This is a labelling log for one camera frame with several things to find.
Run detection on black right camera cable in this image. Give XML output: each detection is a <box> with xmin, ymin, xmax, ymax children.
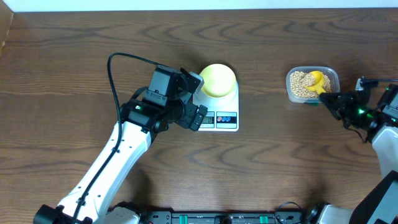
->
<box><xmin>360</xmin><ymin>77</ymin><xmax>398</xmax><ymax>88</ymax></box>

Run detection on soybeans in container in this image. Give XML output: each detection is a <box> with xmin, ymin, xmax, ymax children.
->
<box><xmin>289</xmin><ymin>71</ymin><xmax>331</xmax><ymax>98</ymax></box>

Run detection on black left camera cable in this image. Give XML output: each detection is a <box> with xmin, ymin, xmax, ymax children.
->
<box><xmin>70</xmin><ymin>52</ymin><xmax>164</xmax><ymax>224</ymax></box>

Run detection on clear plastic container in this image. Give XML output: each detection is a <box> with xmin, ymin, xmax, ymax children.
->
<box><xmin>286</xmin><ymin>66</ymin><xmax>340</xmax><ymax>103</ymax></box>

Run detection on yellow plastic measuring scoop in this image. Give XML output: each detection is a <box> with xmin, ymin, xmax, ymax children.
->
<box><xmin>307</xmin><ymin>71</ymin><xmax>326</xmax><ymax>95</ymax></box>

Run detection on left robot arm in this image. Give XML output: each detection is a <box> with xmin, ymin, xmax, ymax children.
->
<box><xmin>34</xmin><ymin>65</ymin><xmax>207</xmax><ymax>223</ymax></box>

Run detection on pale yellow bowl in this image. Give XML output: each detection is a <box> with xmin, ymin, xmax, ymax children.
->
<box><xmin>200</xmin><ymin>63</ymin><xmax>237</xmax><ymax>98</ymax></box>

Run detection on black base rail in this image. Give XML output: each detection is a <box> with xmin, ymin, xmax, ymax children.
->
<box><xmin>107</xmin><ymin>201</ymin><xmax>358</xmax><ymax>224</ymax></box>

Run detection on black camera cable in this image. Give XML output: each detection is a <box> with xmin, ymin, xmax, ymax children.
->
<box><xmin>360</xmin><ymin>77</ymin><xmax>398</xmax><ymax>88</ymax></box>
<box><xmin>70</xmin><ymin>52</ymin><xmax>164</xmax><ymax>224</ymax></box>

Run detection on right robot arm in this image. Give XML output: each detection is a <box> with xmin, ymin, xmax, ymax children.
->
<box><xmin>314</xmin><ymin>84</ymin><xmax>397</xmax><ymax>224</ymax></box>

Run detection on white digital kitchen scale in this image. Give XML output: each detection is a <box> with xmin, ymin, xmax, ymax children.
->
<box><xmin>193</xmin><ymin>82</ymin><xmax>239</xmax><ymax>132</ymax></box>

